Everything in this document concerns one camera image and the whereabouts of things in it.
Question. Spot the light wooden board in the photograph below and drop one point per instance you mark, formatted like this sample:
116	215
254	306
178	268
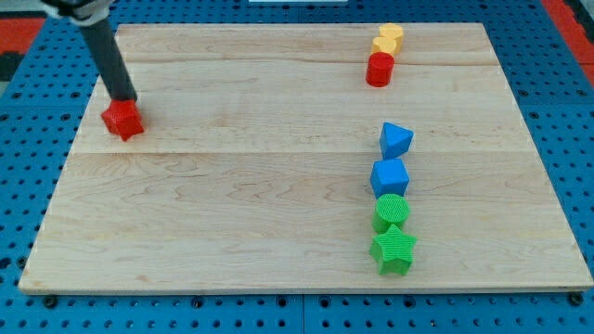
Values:
252	175

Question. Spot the blue triangle block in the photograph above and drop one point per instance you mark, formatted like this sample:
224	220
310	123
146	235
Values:
394	141

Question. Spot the green cylinder block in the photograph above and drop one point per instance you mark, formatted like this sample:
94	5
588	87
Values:
390	210

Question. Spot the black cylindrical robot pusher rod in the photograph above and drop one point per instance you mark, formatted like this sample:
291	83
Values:
104	50

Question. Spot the yellow heart block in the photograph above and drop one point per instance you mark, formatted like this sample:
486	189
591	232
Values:
382	44

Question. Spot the yellow hexagon block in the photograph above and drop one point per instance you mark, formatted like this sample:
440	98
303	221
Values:
393	31

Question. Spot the green star block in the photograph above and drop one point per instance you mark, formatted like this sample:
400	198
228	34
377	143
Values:
393	251

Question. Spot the red star block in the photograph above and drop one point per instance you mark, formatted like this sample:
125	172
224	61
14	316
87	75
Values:
122	118

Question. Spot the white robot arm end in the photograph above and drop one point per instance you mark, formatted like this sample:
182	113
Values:
80	12

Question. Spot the blue cube block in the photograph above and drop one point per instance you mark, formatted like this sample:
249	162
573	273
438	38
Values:
389	177

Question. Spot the red cylinder block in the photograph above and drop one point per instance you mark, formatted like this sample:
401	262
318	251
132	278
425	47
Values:
380	69

